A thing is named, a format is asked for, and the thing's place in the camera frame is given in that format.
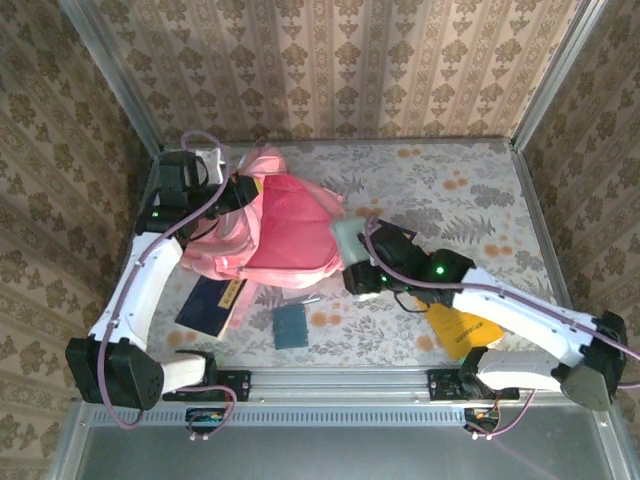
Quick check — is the pink school backpack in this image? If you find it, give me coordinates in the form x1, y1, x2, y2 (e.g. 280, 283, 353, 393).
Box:
180, 141, 347, 329

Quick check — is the mint green pencil case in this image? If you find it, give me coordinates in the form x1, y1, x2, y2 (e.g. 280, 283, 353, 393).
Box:
329, 215, 375, 272

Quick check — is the yellow paperback book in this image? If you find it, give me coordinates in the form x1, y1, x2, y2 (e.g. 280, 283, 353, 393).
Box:
424, 297, 504, 361

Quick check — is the teal square pouch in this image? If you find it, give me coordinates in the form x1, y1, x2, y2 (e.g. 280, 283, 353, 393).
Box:
272, 303, 308, 350

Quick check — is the thick navy book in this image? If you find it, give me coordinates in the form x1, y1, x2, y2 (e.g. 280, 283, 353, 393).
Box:
174, 276, 247, 341

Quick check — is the slotted metal strip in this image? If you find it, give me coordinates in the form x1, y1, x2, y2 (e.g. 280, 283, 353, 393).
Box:
92, 407, 469, 427

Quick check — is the grey metal sheet panel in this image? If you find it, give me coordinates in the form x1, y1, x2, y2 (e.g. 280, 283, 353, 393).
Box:
49, 392, 639, 480

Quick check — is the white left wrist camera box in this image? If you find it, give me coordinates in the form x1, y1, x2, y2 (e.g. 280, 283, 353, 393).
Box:
192, 145, 226, 185

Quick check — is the aluminium frame post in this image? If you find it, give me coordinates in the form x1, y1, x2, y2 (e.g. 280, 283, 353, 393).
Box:
509, 0, 609, 151
58, 0, 166, 156

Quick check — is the thin aluminium table edge rail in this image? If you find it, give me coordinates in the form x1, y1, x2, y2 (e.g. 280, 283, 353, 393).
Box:
162, 135, 516, 149

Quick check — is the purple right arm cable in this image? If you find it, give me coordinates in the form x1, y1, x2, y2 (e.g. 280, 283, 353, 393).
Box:
363, 214, 640, 441

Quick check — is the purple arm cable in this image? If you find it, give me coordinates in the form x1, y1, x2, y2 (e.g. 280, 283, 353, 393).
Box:
97, 130, 236, 441
363, 214, 640, 441

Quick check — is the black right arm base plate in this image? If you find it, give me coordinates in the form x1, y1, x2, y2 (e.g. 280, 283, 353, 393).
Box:
427, 368, 521, 401

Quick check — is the wide aluminium frame rail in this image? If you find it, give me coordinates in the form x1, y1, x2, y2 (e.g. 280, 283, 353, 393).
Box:
74, 364, 614, 401

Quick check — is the black cable connector plug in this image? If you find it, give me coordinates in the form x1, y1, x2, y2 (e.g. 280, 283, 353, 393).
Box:
185, 407, 226, 442
463, 405, 502, 442

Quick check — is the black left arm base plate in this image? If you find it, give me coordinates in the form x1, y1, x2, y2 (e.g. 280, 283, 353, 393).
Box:
163, 368, 251, 403

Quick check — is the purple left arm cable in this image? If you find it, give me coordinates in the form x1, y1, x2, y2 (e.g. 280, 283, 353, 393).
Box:
97, 130, 236, 441

